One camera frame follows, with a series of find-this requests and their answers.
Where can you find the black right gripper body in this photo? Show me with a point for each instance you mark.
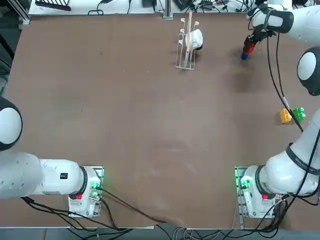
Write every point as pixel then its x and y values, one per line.
pixel 260 32

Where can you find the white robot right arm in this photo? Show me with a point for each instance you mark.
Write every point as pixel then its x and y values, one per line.
pixel 282 172

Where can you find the white cup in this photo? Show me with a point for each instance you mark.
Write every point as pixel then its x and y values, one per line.
pixel 195 37

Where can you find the aluminium profile post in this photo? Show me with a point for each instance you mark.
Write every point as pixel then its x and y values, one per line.
pixel 168 10

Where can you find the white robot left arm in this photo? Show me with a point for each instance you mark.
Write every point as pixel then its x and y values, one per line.
pixel 50 175

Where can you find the black ribbed power supply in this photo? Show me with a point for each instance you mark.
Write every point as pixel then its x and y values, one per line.
pixel 53 4

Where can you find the red wooden cube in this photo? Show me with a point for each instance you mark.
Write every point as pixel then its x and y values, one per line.
pixel 248 52

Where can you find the yellow toy brick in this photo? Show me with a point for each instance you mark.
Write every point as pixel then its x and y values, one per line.
pixel 285 116

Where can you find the small black adaptor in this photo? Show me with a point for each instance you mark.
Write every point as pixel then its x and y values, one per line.
pixel 149 3

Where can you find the green toy brick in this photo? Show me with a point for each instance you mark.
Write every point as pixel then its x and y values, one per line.
pixel 300 113

